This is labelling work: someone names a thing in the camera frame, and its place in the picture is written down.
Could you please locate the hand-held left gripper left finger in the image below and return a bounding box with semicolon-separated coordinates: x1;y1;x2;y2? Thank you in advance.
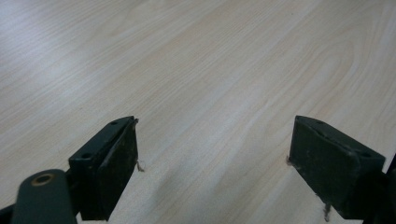
68;116;140;222

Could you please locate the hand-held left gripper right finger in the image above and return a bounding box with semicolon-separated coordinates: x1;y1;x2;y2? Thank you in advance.
288;115;387;220

